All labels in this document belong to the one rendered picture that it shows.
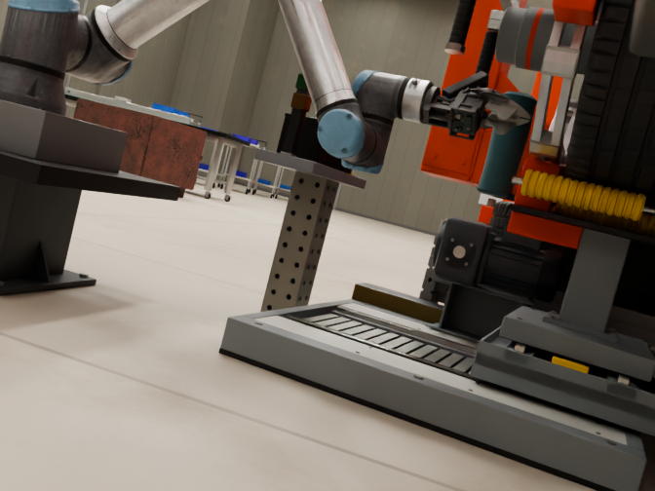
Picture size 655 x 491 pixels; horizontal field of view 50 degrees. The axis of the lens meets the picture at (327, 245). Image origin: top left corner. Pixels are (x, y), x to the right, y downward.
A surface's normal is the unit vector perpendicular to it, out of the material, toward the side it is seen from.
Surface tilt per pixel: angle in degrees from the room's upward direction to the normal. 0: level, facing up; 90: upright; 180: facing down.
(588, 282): 90
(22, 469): 0
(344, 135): 94
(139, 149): 90
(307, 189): 90
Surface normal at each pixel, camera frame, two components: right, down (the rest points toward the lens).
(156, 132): 0.85, 0.25
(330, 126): -0.32, 0.07
